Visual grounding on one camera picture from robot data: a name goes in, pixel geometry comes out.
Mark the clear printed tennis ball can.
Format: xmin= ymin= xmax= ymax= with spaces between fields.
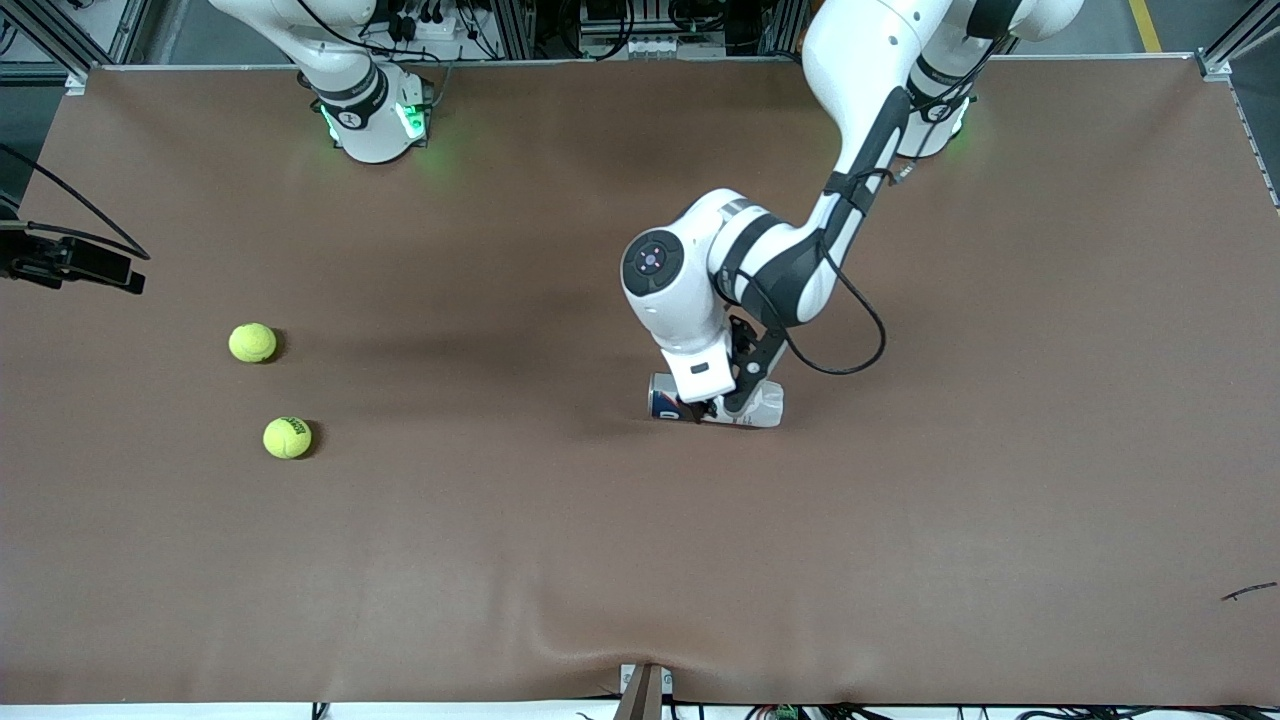
xmin=648 ymin=372 xmax=786 ymax=430

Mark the yellow tennis ball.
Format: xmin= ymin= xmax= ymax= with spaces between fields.
xmin=228 ymin=321 xmax=278 ymax=364
xmin=262 ymin=416 xmax=313 ymax=460

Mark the brown table cover mat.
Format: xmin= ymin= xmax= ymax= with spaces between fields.
xmin=0 ymin=60 xmax=1280 ymax=706

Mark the white terminal block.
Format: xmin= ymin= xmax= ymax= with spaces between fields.
xmin=582 ymin=33 xmax=728 ymax=59

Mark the white power strip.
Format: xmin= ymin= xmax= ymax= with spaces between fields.
xmin=385 ymin=8 xmax=471 ymax=43

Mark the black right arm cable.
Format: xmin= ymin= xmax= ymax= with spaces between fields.
xmin=0 ymin=143 xmax=152 ymax=261

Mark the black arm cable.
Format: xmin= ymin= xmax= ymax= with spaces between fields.
xmin=740 ymin=165 xmax=889 ymax=378
xmin=0 ymin=143 xmax=152 ymax=261

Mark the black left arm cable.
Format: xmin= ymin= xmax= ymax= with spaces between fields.
xmin=740 ymin=165 xmax=889 ymax=378

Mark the aluminium frame corner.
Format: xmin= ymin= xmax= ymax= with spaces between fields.
xmin=1195 ymin=0 xmax=1280 ymax=211
xmin=0 ymin=0 xmax=96 ymax=96

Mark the metal table edge bracket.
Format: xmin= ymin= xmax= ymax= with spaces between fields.
xmin=618 ymin=662 xmax=675 ymax=720

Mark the aluminium frame post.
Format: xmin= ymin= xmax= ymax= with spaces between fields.
xmin=490 ymin=0 xmax=538 ymax=59
xmin=765 ymin=0 xmax=807 ymax=57

